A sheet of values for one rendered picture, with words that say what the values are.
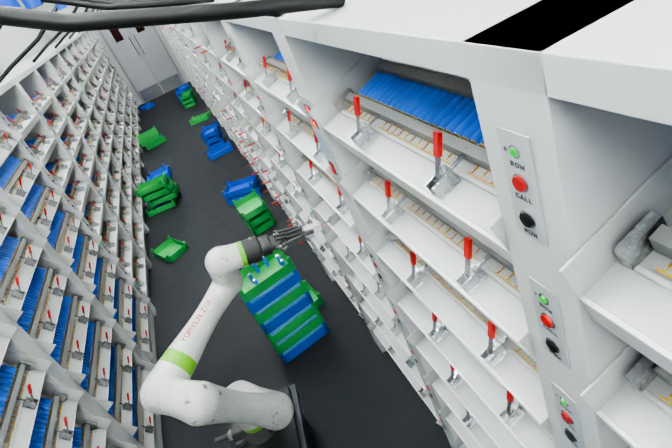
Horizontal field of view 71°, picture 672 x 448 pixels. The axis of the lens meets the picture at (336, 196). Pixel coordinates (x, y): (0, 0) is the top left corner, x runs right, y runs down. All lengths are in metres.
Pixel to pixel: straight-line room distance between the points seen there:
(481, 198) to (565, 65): 0.31
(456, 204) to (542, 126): 0.27
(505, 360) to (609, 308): 0.45
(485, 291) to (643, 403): 0.25
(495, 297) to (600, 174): 0.36
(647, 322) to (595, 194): 0.12
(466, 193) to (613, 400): 0.29
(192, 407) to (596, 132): 1.32
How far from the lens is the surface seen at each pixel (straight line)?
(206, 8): 0.77
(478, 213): 0.63
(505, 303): 0.76
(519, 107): 0.42
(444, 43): 0.47
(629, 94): 0.34
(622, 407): 0.66
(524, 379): 0.91
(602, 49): 0.36
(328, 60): 1.04
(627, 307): 0.50
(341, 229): 1.72
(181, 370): 1.66
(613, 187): 0.48
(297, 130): 1.60
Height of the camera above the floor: 1.87
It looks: 29 degrees down
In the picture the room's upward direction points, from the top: 24 degrees counter-clockwise
